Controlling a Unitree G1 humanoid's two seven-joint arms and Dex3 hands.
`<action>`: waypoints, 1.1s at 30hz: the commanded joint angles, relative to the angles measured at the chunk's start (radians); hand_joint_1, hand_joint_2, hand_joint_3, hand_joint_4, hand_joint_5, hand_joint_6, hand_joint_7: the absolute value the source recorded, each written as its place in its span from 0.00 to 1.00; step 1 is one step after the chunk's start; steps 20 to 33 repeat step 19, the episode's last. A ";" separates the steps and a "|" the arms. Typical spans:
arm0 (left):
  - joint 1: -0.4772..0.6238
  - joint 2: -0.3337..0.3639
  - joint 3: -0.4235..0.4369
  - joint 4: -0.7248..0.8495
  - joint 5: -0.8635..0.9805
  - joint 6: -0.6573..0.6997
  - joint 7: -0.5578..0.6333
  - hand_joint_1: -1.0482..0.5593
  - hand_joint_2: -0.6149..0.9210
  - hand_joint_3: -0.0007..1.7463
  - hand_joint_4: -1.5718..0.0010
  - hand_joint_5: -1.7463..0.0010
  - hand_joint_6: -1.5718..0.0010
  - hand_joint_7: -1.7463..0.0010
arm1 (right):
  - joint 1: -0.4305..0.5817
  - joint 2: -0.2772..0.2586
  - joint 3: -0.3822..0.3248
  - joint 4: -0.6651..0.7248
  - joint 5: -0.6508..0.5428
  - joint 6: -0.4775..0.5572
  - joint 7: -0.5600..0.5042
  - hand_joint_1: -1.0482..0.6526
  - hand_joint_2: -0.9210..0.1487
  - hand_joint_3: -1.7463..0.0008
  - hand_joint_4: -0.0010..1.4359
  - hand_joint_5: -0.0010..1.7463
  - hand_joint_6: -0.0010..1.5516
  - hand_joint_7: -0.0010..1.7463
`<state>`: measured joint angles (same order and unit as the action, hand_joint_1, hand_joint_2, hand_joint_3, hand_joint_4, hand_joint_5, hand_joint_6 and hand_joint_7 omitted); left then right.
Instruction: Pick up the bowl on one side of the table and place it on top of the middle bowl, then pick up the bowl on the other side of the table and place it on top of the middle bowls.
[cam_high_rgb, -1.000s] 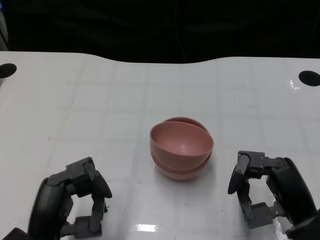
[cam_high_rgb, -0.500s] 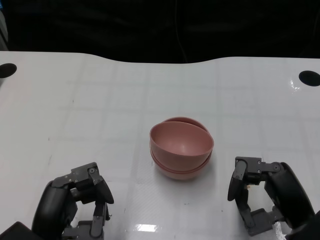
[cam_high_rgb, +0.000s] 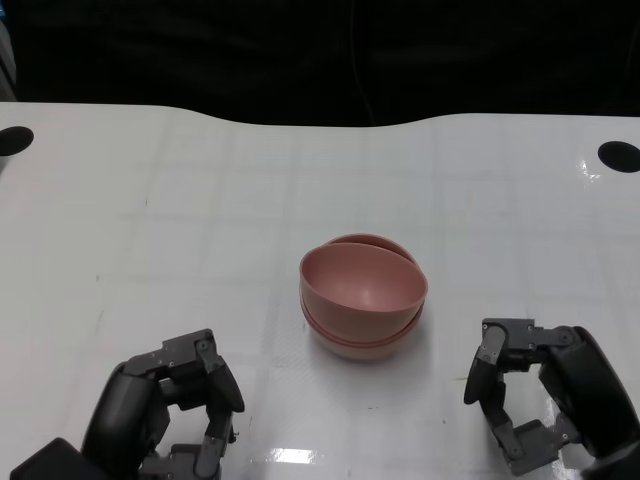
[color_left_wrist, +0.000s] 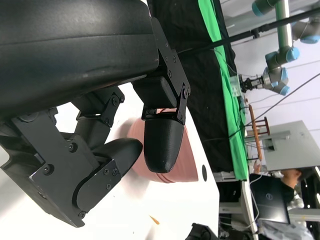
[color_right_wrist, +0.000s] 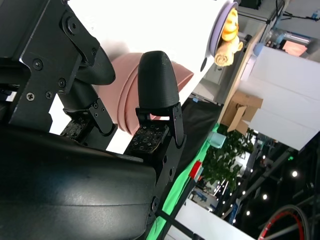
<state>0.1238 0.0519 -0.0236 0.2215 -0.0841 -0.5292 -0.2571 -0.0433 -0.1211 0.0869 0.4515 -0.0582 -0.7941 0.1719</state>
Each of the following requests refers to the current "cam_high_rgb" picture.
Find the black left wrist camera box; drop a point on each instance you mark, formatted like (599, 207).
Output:
(55, 462)

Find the black round table grommet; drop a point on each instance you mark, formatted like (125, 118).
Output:
(15, 141)
(620, 157)

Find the black backdrop cloth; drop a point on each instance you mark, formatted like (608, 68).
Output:
(250, 50)

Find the pink plastic bowl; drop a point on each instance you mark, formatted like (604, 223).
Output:
(365, 352)
(372, 239)
(360, 280)

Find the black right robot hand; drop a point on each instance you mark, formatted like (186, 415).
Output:
(585, 380)

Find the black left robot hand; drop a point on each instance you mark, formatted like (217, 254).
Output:
(120, 415)

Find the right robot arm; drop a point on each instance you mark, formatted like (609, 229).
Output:
(620, 467)

